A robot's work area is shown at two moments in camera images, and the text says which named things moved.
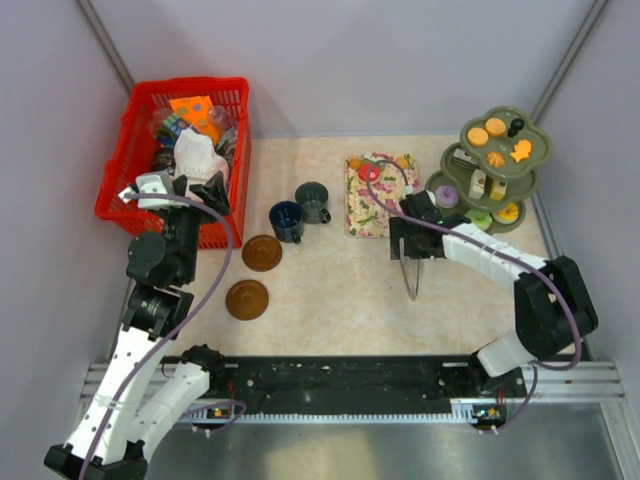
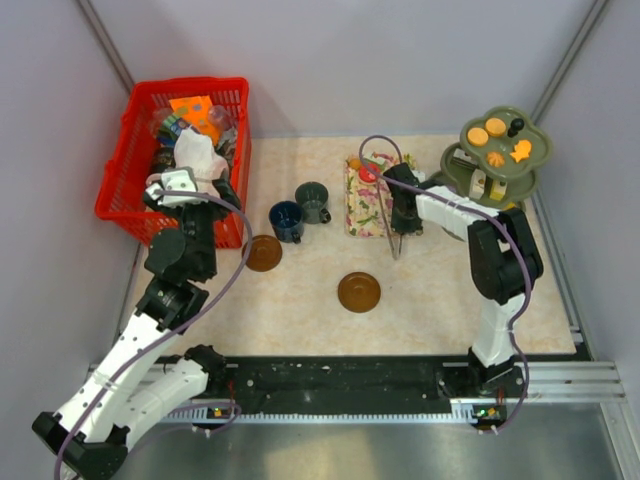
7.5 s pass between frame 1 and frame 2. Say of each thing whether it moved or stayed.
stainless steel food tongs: moved
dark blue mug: stayed
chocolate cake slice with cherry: stayed
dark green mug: stayed
